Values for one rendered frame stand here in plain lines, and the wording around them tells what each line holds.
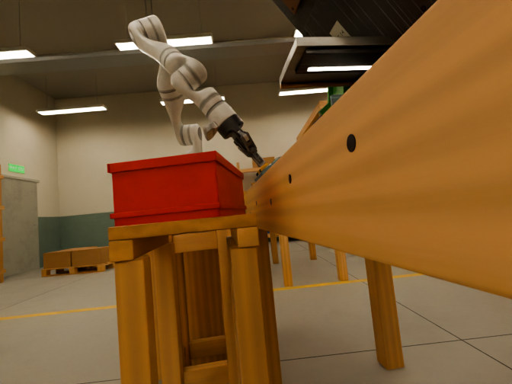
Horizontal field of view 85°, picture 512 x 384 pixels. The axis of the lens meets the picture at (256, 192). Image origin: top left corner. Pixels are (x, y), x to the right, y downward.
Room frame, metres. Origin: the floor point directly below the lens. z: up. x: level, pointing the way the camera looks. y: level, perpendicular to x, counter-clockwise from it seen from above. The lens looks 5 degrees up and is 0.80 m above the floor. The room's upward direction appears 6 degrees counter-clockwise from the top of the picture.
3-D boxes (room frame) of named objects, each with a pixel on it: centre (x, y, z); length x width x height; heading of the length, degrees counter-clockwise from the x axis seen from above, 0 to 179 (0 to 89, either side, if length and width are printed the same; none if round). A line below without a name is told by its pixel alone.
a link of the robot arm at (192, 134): (1.23, 0.27, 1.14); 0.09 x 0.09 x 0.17; 83
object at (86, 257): (5.75, 3.59, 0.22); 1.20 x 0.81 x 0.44; 87
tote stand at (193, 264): (1.75, 0.42, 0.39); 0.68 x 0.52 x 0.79; 88
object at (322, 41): (0.62, -0.29, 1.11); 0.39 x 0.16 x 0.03; 98
